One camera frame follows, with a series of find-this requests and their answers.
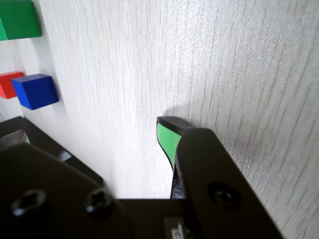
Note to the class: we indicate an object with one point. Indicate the green wooden cube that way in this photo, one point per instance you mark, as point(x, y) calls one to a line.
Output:
point(22, 17)

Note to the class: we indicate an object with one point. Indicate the blue wooden cube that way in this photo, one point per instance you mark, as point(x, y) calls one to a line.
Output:
point(35, 92)

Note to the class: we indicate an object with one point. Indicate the red wooden cube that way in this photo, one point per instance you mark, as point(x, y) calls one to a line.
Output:
point(6, 85)

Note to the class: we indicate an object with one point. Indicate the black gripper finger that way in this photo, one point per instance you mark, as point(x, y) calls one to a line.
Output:
point(49, 147)
point(167, 139)

